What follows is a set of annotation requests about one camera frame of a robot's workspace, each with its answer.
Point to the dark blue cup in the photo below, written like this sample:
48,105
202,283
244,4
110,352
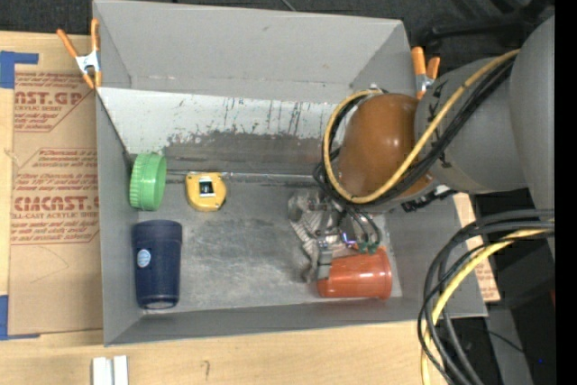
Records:
157,263

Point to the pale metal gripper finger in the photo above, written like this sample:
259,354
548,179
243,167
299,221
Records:
324,267

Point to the green round plastic lid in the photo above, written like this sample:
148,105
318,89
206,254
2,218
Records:
147,181

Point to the brown cardboard board red print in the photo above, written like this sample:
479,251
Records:
54,266

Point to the yellow tape measure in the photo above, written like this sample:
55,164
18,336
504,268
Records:
205,191

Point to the grey metal bin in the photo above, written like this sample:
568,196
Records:
243,257

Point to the orange plastic cup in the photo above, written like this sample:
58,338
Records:
360,277

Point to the black cylinder on white bracket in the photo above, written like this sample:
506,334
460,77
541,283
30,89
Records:
417,205

